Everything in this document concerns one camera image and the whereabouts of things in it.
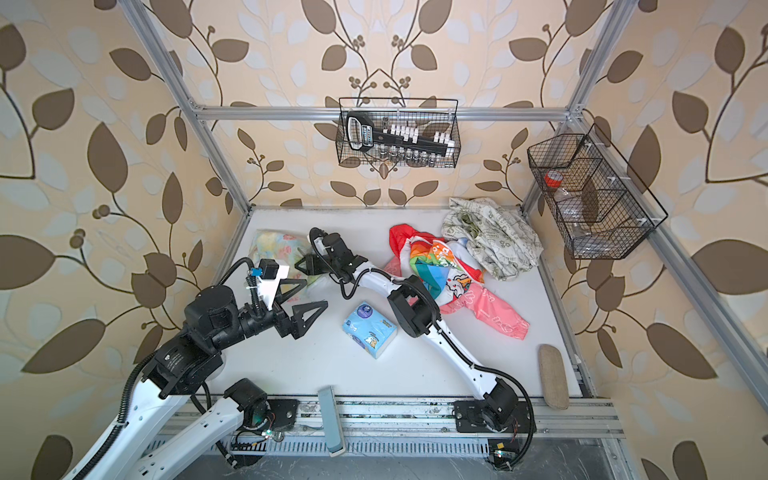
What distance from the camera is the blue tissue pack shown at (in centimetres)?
83

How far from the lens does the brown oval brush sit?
762 mm

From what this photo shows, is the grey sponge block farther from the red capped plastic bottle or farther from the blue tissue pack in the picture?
the red capped plastic bottle

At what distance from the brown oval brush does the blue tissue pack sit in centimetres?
43
